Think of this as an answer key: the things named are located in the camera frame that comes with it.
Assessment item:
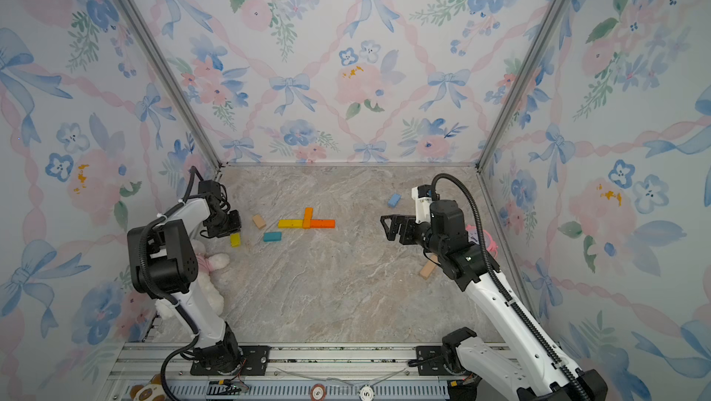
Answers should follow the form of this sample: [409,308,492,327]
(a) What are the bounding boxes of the red-orange long block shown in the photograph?
[310,220,336,229]

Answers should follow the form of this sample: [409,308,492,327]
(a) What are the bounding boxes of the pink alarm clock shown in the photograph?
[465,224,499,258]

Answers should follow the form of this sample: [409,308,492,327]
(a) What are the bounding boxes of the aluminium corner post right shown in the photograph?
[477,0,570,174]

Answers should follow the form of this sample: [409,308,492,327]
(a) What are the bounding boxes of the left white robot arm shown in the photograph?
[127,167,243,374]

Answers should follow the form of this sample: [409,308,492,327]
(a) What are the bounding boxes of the beige short block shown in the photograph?
[252,215,267,230]

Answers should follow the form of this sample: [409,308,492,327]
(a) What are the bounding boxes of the aluminium corner post left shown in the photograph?
[115,0,222,171]

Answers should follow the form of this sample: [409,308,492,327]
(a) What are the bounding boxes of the amber orange long block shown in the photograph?
[302,208,314,229]

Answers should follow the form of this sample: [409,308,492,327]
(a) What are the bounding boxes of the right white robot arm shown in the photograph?
[380,173,608,400]

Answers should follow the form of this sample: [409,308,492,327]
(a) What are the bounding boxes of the lime yellow long block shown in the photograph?
[230,233,241,248]

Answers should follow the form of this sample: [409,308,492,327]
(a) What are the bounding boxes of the small plush animal toy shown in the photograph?
[129,374,168,401]

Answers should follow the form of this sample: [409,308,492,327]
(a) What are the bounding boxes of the beige long block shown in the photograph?
[420,257,440,280]

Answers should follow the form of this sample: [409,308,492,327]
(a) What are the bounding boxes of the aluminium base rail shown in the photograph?
[99,341,584,401]

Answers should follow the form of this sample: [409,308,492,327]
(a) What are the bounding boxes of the aluminium corner post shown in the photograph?
[115,0,222,171]
[477,0,570,174]

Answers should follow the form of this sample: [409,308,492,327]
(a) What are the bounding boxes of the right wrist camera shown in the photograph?
[411,184,433,223]

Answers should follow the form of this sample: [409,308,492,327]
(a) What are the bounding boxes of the teal short block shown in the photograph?
[263,232,283,243]

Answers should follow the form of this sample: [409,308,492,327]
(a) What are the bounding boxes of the white plush toy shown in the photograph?
[191,239,231,315]

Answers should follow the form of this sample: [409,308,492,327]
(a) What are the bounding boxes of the light blue short block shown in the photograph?
[387,194,401,208]

